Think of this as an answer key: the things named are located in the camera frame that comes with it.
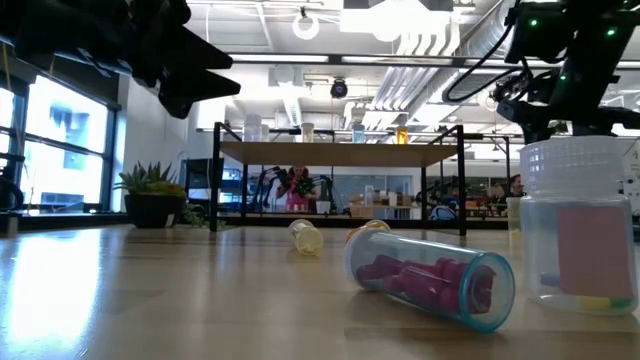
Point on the succulent plant in black pot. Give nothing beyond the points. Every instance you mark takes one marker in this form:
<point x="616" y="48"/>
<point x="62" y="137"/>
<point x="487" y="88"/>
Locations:
<point x="152" y="210"/>

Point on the ceiling strip light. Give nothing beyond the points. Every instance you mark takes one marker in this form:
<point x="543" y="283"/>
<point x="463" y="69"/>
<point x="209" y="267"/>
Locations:
<point x="390" y="59"/>
<point x="280" y="58"/>
<point x="629" y="65"/>

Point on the black monitor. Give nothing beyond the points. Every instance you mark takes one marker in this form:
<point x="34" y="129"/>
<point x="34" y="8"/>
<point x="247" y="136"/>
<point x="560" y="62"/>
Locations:
<point x="200" y="175"/>

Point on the clear medicine bottle pink label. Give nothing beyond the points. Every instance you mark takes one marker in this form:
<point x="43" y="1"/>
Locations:
<point x="575" y="240"/>

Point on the wooden shelf black metal legs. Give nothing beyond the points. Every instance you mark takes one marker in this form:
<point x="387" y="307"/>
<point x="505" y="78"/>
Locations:
<point x="330" y="154"/>

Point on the blue white round object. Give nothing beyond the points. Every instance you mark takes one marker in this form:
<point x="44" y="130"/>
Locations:
<point x="442" y="214"/>

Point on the small white box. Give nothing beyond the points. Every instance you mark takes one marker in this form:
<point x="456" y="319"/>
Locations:
<point x="392" y="199"/>

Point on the white cup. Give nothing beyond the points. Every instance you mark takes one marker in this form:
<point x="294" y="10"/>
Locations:
<point x="323" y="207"/>

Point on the clear tube with pink pieces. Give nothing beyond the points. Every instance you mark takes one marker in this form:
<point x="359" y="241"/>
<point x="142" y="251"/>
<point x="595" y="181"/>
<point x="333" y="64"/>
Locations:
<point x="425" y="280"/>

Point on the large round ventilation duct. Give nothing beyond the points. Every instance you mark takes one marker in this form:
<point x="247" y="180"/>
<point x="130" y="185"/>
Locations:
<point x="470" y="40"/>

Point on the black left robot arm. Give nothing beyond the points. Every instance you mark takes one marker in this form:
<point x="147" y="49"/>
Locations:
<point x="50" y="25"/>

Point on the white ceiling panel light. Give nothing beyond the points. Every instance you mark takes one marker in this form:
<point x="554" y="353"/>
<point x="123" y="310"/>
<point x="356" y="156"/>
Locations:
<point x="390" y="20"/>

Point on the black background frame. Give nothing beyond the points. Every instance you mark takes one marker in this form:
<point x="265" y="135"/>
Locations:
<point x="507" y="165"/>

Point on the large glass window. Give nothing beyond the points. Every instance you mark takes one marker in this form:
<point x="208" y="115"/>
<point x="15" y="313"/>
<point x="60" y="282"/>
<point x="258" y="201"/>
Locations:
<point x="65" y="150"/>

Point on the orange medicine bottle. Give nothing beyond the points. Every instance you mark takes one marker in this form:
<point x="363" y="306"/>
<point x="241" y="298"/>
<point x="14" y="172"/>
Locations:
<point x="402" y="136"/>
<point x="368" y="225"/>

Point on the black aluminium rig frame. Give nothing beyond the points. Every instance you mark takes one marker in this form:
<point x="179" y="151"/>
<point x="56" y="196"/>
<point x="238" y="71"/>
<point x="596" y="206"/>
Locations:
<point x="75" y="220"/>

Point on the black background robot arm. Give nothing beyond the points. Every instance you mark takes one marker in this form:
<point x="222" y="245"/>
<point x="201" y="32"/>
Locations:
<point x="265" y="182"/>
<point x="325" y="190"/>

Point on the cardboard box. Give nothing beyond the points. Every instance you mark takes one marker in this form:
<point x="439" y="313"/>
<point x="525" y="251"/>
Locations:
<point x="361" y="211"/>

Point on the small clear container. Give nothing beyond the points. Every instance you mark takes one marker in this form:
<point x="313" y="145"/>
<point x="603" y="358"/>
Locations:
<point x="369" y="195"/>

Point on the person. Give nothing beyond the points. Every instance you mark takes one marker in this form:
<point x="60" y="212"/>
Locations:
<point x="516" y="184"/>
<point x="298" y="175"/>

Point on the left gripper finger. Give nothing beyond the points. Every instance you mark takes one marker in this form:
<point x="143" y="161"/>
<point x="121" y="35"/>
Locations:
<point x="200" y="92"/>
<point x="200" y="55"/>

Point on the white slatted ceiling duct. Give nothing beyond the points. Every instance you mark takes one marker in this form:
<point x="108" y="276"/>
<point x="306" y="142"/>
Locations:
<point x="400" y="90"/>

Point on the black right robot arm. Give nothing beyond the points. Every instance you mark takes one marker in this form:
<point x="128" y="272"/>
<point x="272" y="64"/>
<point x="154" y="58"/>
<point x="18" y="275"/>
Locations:
<point x="590" y="50"/>

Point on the black round spotlight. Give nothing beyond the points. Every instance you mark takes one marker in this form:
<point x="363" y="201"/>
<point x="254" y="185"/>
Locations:
<point x="339" y="89"/>

